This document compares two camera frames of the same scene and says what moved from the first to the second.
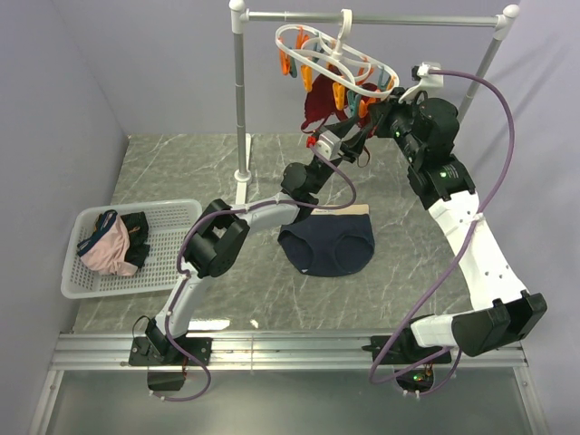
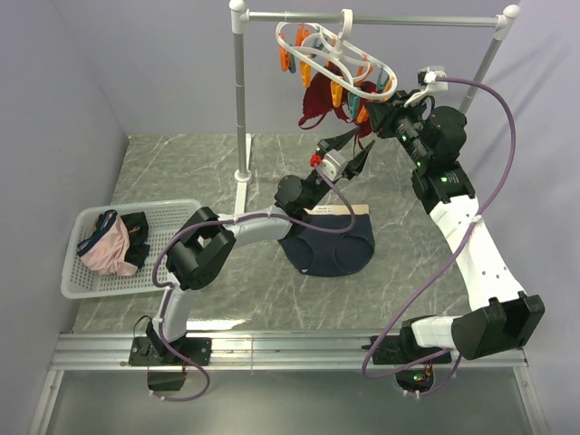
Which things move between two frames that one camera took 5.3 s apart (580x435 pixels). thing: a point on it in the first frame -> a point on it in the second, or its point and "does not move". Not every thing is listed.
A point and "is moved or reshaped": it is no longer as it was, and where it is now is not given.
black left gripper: x=351 y=149 -> x=355 y=165
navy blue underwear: x=330 y=242 does not move
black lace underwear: x=138 y=228 does not move
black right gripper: x=381 y=112 does not move
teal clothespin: x=383 y=80 does not move
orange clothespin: x=362 y=109 is moved or reshaped
